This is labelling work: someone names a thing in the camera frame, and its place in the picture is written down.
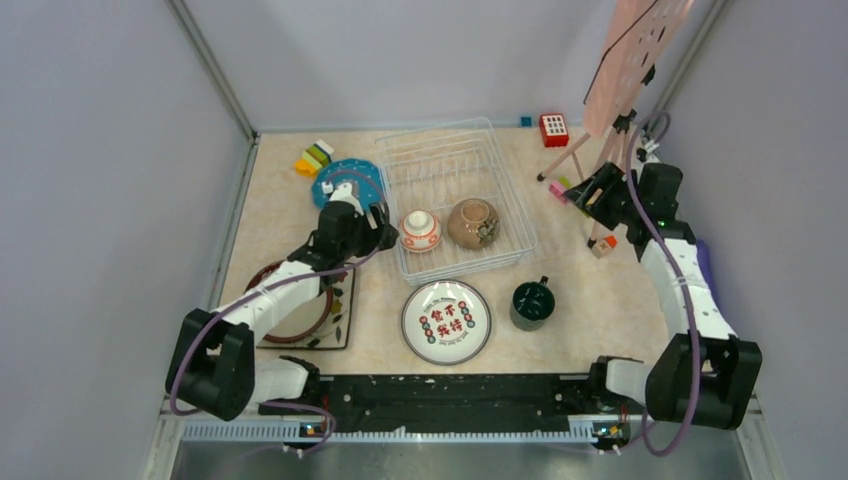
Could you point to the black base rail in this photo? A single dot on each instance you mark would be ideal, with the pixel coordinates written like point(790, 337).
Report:
point(463, 403)

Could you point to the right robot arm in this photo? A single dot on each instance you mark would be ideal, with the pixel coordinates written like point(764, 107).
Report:
point(705, 362)

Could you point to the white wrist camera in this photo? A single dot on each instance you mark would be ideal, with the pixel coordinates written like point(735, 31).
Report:
point(647, 152)
point(341, 195)

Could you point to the white plate with characters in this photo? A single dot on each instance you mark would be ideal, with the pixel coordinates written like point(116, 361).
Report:
point(446, 322)

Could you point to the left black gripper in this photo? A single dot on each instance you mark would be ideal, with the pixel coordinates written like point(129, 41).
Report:
point(388, 233)

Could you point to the orange patterned white bowl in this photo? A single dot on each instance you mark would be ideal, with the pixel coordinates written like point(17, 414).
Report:
point(419, 231)

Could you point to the white wire dish rack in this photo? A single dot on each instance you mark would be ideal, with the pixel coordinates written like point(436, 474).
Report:
point(436, 168)

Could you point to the square leaf patterned plate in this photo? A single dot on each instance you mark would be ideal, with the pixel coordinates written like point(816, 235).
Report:
point(334, 332)

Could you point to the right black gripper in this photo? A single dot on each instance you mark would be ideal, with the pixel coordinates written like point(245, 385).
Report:
point(607, 179)

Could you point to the colourful block stack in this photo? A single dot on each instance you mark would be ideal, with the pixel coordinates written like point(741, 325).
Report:
point(314, 159)

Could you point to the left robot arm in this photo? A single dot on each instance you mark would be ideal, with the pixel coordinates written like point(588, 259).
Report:
point(212, 368)

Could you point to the dark green mug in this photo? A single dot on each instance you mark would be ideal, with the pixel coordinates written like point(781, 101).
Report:
point(532, 303)

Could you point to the pink toy block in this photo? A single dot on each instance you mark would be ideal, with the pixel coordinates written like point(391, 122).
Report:
point(558, 190)

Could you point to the teal polka dot plate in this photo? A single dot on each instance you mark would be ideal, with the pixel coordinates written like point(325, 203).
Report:
point(364, 174)

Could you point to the red rimmed round plate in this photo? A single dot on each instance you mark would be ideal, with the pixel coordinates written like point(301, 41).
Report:
point(302, 321)

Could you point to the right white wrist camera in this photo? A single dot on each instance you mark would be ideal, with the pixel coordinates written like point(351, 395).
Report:
point(647, 152)

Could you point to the purple handle tool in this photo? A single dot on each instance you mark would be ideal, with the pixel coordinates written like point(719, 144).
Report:
point(704, 263)

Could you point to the pink perforated music stand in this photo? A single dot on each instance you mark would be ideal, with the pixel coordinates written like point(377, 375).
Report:
point(638, 34)

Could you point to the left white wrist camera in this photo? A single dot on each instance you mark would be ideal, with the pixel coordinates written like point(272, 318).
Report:
point(341, 195)

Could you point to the brown flower glazed bowl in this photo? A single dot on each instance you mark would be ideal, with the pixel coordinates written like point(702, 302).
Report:
point(474, 224)

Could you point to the red white toy block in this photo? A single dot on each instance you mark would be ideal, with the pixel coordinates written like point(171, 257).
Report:
point(553, 130)

